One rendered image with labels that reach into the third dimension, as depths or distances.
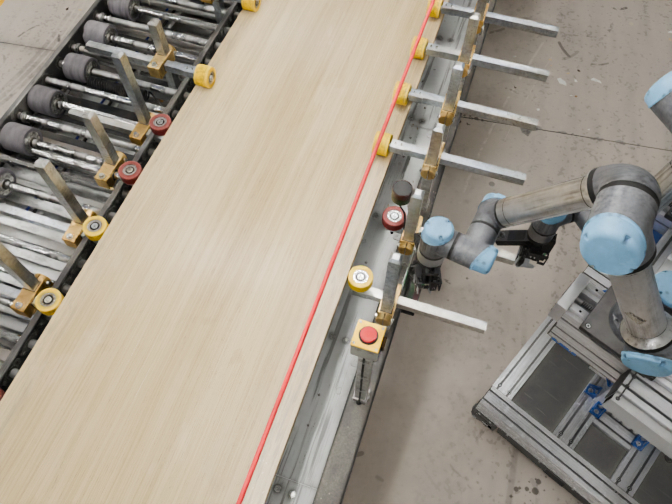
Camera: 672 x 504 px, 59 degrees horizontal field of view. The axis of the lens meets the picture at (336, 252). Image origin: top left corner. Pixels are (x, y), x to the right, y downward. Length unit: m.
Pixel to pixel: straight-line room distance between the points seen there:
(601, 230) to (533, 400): 1.42
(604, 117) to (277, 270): 2.40
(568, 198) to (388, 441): 1.51
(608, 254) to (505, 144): 2.24
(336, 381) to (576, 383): 1.06
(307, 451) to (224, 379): 0.39
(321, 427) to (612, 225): 1.15
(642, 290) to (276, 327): 0.99
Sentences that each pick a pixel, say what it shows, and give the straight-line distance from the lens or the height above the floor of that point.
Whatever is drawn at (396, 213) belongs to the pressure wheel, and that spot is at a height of 0.90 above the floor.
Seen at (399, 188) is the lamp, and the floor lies 1.12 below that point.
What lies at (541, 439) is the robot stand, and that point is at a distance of 2.49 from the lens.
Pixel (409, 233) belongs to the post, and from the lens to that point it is 1.92.
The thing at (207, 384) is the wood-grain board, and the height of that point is 0.90.
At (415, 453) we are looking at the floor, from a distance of 2.61.
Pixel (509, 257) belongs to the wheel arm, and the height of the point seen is 0.86.
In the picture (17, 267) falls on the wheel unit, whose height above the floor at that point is 0.99.
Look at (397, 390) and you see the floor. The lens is 2.66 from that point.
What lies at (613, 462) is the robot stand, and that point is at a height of 0.21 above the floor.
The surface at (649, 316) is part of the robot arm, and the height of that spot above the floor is 1.36.
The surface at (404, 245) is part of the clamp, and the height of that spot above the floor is 0.87.
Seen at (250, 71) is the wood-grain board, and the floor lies 0.90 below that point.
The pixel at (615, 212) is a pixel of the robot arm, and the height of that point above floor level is 1.61.
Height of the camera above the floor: 2.55
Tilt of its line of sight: 61 degrees down
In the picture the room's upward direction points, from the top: straight up
